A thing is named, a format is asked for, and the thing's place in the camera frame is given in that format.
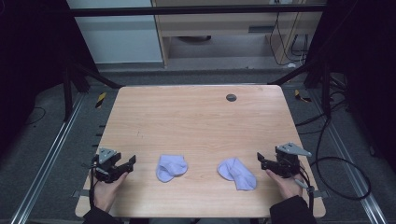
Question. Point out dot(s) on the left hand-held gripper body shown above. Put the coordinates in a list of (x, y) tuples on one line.
[(106, 165)]

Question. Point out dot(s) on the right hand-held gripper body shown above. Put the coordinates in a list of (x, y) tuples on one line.
[(288, 160)]

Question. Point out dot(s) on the person's right hand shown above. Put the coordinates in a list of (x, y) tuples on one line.
[(287, 186)]

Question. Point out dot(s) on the person's left hand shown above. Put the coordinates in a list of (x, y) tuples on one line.
[(106, 193)]

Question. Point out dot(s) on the light purple sock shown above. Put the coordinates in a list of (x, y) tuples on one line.
[(238, 174), (170, 167)]

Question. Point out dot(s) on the yellow black striped marker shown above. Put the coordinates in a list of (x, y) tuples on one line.
[(100, 100), (301, 96)]

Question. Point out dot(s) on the grey round table grommet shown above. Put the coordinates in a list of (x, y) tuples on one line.
[(231, 97)]

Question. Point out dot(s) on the black metal stand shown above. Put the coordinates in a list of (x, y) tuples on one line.
[(320, 81), (71, 84)]

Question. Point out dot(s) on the white cabinet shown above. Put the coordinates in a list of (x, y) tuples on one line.
[(118, 34)]

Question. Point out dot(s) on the light wooden desk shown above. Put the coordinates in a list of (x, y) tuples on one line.
[(218, 23)]

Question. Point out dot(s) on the aluminium floor rail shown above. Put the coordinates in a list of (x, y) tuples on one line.
[(46, 158), (348, 161)]

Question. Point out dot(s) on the black metal frame bar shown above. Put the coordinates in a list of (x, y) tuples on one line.
[(186, 10)]

